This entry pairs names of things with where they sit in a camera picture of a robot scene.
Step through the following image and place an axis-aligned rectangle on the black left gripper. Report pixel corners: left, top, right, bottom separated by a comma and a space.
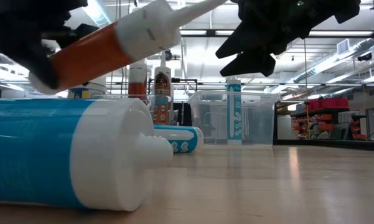
0, 0, 100, 90

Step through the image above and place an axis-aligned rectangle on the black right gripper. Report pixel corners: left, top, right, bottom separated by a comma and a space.
216, 0, 334, 78

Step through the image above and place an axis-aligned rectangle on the blue silicone sealant tube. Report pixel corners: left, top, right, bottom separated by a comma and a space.
226, 77, 243, 146
0, 98, 174, 212
153, 124, 205, 154

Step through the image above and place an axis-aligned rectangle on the white-lidded wipes canister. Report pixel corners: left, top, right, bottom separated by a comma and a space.
67, 74, 107, 100

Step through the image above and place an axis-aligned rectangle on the brown-label caulk tube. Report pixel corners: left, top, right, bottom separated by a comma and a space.
153, 49, 172, 126

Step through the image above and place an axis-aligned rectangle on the thin hanging pole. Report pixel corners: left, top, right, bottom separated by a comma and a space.
302, 39, 309, 139

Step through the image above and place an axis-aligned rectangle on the large clear plastic bin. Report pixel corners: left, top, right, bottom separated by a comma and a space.
187, 90, 280, 147

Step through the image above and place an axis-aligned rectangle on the shelf with red bins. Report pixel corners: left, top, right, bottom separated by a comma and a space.
291, 98, 368, 141

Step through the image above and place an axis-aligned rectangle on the black overhead frame beam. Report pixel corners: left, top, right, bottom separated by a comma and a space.
179, 29, 374, 39

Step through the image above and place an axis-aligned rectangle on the silver ventilation duct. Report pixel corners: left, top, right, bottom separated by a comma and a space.
292, 37, 374, 85

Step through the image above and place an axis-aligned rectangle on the black table frame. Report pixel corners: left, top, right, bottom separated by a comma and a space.
273, 138, 374, 152

